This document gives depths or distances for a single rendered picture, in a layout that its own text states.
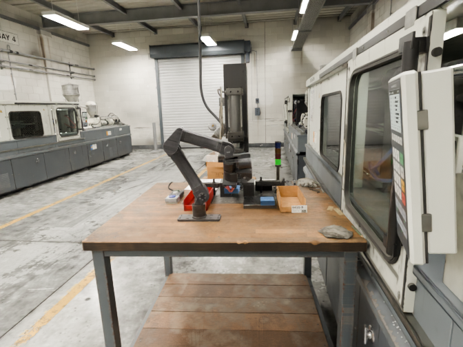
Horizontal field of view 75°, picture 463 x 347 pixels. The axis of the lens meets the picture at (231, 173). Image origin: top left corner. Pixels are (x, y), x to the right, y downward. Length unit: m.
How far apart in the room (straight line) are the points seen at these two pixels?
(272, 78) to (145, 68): 4.58
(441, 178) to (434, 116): 0.12
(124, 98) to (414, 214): 11.81
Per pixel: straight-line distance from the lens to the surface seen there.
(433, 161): 0.68
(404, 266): 1.00
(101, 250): 1.35
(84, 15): 10.54
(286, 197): 1.72
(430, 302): 0.96
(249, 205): 1.54
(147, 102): 11.83
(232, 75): 1.78
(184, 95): 11.30
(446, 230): 0.72
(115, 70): 12.38
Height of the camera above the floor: 1.40
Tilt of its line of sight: 12 degrees down
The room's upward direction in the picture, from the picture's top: 2 degrees counter-clockwise
